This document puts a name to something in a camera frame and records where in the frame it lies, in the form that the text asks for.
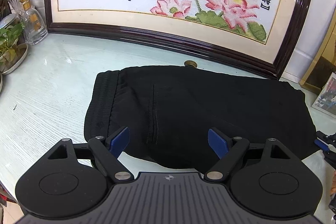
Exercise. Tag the framed lotus cross-stitch picture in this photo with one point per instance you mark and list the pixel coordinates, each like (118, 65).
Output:
(258, 36)

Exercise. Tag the small potted green plant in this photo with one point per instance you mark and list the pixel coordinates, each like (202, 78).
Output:
(13, 48)

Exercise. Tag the large framed couple photo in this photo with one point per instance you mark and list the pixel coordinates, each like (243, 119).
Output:
(326, 100)

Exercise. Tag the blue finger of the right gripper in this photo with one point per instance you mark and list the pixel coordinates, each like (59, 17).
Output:
(323, 141)

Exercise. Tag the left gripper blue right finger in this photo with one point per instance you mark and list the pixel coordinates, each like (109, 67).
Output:
(221, 144)

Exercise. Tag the gold company plaque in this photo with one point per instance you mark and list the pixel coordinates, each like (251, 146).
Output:
(322, 66)

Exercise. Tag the round brass table knob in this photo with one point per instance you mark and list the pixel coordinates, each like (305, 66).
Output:
(190, 63)

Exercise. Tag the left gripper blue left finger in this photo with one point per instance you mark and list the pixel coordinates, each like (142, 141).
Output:
(114, 143)

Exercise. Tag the clear glass liquor bottle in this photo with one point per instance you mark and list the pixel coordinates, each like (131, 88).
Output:
(35, 29)

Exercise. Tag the black drawstring shorts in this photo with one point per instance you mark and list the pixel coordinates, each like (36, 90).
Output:
(169, 111)

